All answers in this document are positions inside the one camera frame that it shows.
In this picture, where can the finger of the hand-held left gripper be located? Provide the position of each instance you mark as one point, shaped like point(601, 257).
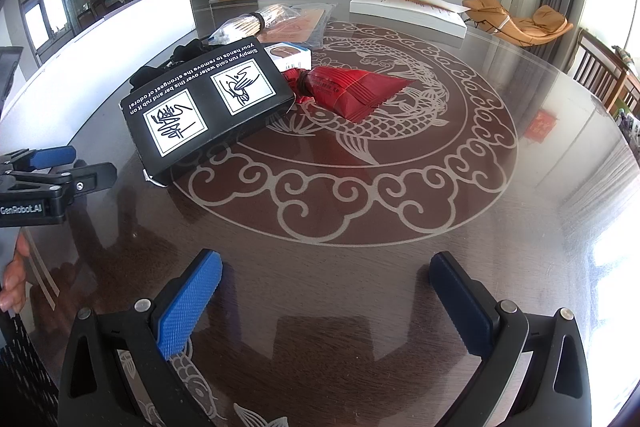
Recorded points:
point(90, 179)
point(50, 157)

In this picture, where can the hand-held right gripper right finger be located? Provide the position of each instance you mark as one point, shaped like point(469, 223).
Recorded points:
point(462, 307)

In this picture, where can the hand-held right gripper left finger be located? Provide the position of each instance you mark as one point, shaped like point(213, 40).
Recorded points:
point(190, 304)

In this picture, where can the black box with white pictures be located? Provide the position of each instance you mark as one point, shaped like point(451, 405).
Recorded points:
point(200, 107)

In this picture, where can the clear plastic packet tan card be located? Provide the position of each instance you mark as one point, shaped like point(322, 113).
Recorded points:
point(300, 27)

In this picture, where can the person's left hand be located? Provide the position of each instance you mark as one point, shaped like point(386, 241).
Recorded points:
point(14, 282)

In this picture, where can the dark flat screen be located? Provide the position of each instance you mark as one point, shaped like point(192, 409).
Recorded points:
point(9, 77)

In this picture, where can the large white board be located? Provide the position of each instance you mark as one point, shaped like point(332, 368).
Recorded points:
point(100, 47)

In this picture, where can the black fabric item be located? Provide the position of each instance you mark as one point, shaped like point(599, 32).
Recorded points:
point(170, 59)

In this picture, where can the black perforated panel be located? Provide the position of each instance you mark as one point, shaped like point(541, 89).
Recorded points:
point(25, 372)

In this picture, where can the red paper sheet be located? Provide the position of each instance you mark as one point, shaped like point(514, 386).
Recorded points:
point(540, 127)

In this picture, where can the bagged bundle of wooden sticks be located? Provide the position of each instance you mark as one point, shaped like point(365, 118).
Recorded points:
point(260, 19)

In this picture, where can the small white and blue box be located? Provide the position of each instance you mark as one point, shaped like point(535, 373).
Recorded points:
point(290, 54)

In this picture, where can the red tied plastic packet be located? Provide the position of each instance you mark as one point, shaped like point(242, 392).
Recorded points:
point(355, 94)

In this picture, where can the wooden slatted chair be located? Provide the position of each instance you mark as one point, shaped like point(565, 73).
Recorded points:
point(595, 62)

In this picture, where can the orange lounge chair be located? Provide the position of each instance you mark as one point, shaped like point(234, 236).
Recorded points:
point(530, 24)

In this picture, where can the white flat box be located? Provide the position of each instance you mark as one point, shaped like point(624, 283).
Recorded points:
point(405, 9)

